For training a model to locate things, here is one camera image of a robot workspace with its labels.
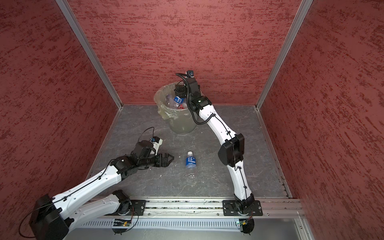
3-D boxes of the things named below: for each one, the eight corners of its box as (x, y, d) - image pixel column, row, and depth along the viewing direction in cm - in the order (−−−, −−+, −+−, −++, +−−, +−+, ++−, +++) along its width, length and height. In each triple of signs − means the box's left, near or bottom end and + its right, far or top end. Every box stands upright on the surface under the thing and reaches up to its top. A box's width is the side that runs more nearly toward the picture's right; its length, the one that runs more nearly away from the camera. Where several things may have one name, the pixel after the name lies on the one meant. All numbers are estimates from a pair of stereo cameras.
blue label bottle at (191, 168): (185, 179, 86) (184, 175, 81) (186, 153, 96) (186, 149, 91) (196, 179, 86) (196, 175, 81) (196, 154, 96) (196, 149, 91)
